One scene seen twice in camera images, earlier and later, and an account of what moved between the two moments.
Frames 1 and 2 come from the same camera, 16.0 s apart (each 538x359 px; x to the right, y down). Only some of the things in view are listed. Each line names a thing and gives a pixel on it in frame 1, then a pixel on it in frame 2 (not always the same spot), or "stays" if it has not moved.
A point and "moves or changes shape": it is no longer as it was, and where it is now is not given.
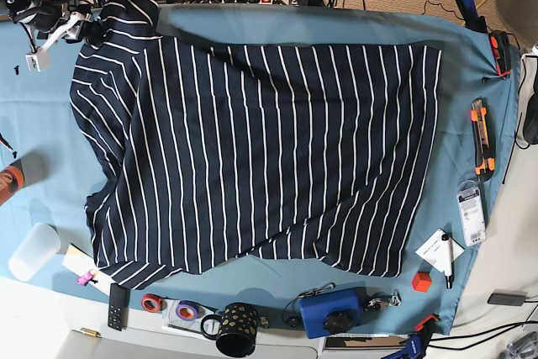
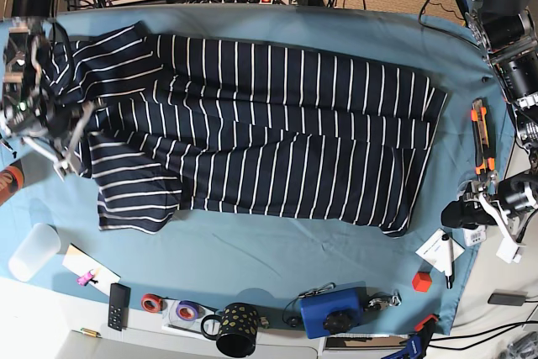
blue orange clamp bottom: (416, 344) stays
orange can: (12, 181) stays
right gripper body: (39, 60) -> (56, 143)
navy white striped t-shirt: (211, 153) moves or changes shape
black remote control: (118, 306) stays
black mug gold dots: (235, 329) stays
